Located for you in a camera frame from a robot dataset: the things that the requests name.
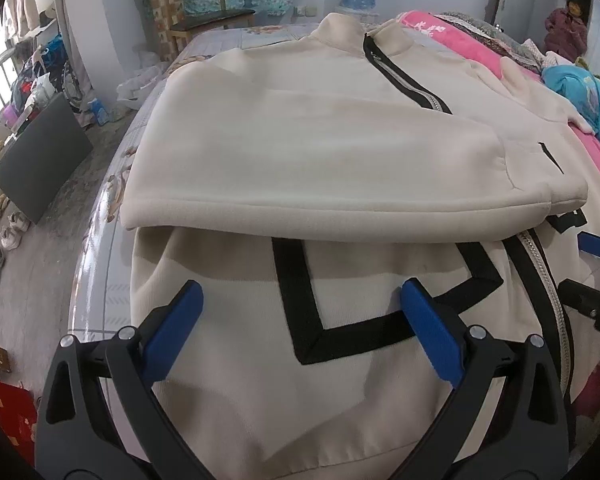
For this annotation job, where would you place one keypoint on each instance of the dark grey board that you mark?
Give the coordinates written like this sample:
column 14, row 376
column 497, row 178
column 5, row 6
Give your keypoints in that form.
column 40, row 160

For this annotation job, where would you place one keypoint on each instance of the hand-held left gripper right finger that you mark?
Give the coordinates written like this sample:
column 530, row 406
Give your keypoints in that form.
column 430, row 330

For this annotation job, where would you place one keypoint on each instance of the pile of mixed clothes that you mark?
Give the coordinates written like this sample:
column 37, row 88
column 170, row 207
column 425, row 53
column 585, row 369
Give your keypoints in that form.
column 50, row 70

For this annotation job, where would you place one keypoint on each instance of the grey patterned pillow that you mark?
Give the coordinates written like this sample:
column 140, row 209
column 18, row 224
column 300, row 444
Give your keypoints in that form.
column 480, row 27

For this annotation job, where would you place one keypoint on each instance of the patterned cardboard box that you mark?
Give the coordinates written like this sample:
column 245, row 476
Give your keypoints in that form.
column 162, row 15

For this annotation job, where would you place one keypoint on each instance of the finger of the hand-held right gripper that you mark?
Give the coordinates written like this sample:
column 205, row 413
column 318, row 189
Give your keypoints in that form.
column 582, row 297
column 598, row 246

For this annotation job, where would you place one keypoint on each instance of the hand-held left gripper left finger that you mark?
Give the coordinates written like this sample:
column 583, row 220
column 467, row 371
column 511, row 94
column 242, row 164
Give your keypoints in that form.
column 180, row 330

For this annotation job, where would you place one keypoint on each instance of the light hanging jacket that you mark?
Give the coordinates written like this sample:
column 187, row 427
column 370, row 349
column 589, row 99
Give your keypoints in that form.
column 25, row 5

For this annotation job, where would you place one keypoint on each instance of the wall socket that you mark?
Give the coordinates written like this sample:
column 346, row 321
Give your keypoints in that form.
column 305, row 10

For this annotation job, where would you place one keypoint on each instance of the white plastic bag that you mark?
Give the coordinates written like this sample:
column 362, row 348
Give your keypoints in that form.
column 140, row 85

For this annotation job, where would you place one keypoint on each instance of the wooden chair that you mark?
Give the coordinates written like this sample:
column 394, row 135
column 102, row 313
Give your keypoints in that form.
column 210, row 16

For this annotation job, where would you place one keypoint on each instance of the blue cartoon print cloth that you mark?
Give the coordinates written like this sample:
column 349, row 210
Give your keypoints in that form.
column 575, row 85

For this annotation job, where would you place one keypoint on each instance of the cream zip jacket black trim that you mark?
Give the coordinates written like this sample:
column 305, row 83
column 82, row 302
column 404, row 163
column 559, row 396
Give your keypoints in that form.
column 305, row 135

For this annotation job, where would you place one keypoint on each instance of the red paper bag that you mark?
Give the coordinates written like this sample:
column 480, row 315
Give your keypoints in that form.
column 10, row 410

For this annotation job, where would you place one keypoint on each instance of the small blue packet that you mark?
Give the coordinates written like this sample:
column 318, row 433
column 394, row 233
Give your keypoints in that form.
column 100, row 111

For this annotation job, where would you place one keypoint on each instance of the row of shoes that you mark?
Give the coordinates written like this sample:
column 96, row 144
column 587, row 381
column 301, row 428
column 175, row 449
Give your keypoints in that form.
column 12, row 232

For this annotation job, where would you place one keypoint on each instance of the pink floral blanket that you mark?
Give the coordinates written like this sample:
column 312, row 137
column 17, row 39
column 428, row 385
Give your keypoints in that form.
column 450, row 35

